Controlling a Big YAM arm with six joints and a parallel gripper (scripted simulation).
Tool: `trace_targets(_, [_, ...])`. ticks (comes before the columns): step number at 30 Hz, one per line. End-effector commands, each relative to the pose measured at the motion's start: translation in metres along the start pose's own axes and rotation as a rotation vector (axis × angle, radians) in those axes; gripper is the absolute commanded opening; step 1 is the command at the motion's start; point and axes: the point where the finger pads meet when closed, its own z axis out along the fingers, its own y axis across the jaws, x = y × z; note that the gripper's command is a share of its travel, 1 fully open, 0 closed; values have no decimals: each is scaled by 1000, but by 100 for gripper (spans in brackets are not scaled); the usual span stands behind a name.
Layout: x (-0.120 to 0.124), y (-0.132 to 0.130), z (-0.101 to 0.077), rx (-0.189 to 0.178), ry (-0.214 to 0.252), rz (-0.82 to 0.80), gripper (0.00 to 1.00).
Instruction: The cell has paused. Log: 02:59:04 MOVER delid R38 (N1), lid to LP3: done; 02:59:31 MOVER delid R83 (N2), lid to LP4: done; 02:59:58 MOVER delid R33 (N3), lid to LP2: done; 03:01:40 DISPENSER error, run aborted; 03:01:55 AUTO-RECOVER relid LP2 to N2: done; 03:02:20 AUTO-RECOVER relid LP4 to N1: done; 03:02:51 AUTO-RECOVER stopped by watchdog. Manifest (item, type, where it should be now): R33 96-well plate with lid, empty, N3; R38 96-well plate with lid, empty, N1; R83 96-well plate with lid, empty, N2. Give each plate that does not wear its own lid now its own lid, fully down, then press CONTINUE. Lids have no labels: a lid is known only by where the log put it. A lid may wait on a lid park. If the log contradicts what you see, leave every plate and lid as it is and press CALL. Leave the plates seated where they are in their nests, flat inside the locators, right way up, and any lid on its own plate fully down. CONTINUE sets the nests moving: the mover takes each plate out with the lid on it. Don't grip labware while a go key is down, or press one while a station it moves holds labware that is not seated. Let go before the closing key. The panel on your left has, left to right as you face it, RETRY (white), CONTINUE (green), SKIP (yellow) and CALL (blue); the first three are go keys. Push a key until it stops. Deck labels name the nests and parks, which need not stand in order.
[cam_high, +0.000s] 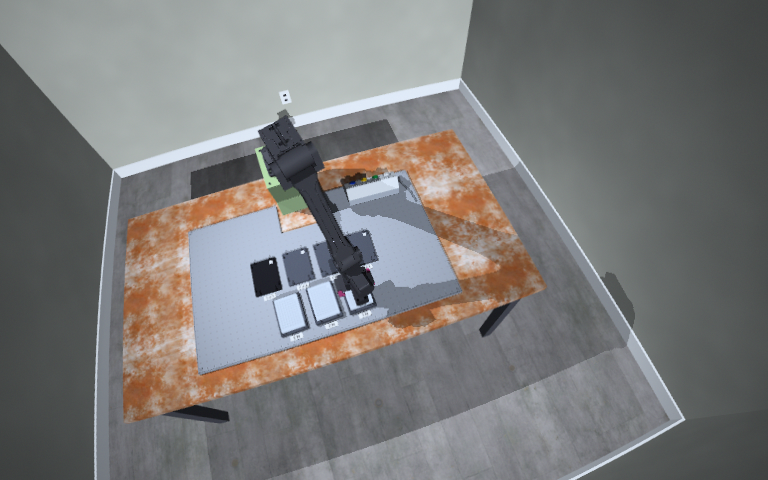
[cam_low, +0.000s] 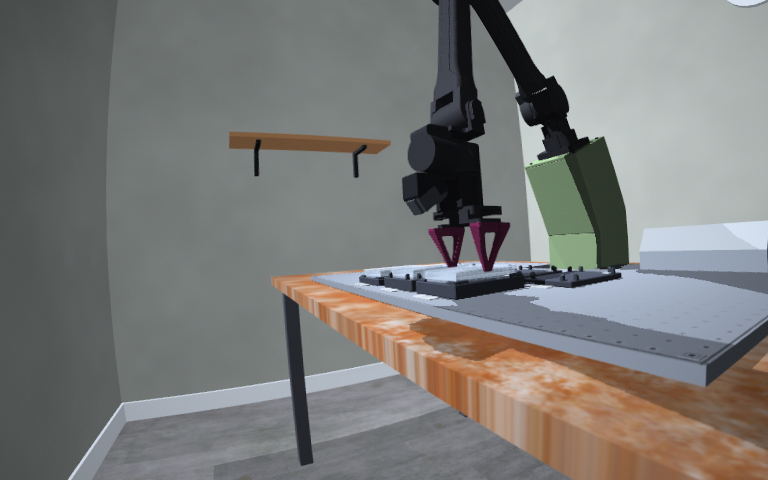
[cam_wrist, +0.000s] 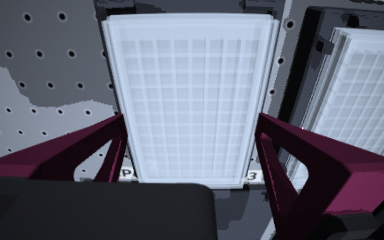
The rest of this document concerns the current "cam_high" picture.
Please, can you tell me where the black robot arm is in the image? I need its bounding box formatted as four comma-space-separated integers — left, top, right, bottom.
258, 115, 375, 306

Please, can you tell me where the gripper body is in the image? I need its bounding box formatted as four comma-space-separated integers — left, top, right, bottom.
334, 266, 375, 293

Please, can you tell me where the grey button panel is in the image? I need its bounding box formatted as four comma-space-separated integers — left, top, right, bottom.
344, 171, 417, 206

